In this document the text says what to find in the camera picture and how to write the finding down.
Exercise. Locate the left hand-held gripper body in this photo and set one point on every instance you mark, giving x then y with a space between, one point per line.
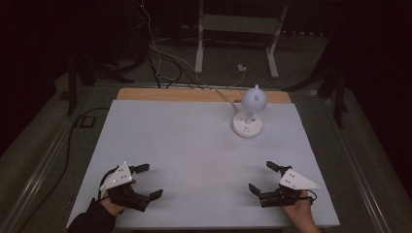
124 194

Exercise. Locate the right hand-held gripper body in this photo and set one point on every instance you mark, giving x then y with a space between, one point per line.
296 183

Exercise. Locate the person's left hand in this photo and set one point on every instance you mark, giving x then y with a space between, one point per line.
111 206

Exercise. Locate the person's right hand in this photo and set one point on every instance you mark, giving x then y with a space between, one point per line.
299 213

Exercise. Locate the pale blue table mat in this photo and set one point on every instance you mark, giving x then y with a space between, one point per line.
194 161

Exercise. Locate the white round desk lamp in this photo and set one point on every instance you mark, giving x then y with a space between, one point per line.
254 100

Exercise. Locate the black stand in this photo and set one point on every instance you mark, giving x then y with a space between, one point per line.
339 103
72 93

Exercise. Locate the small white plug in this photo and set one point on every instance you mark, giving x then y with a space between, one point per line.
241 68

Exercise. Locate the white metal stand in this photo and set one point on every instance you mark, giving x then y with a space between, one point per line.
199 48

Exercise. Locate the metal floor rail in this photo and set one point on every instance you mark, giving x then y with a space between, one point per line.
359 174
35 181

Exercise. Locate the black square floor frame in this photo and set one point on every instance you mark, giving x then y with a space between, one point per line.
81 122

